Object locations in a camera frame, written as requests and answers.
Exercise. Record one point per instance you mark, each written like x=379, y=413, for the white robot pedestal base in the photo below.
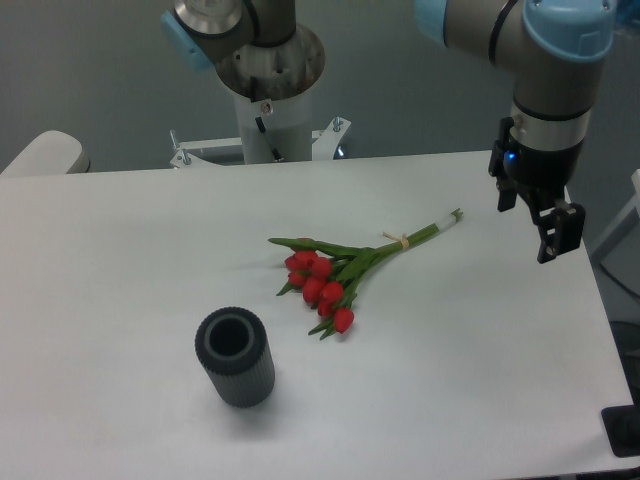
x=271, y=88

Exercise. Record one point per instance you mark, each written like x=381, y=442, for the white chair armrest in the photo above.
x=51, y=153

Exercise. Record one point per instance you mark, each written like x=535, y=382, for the white furniture frame right edge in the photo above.
x=619, y=227

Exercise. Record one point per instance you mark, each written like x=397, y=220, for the dark grey ribbed vase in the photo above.
x=232, y=346

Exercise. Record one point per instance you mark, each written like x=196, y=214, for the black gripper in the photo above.
x=559, y=223

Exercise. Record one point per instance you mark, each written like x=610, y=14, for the black box at table corner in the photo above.
x=622, y=428

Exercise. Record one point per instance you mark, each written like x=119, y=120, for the red tulip bouquet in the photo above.
x=328, y=275

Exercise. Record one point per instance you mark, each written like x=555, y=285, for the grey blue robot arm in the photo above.
x=555, y=50

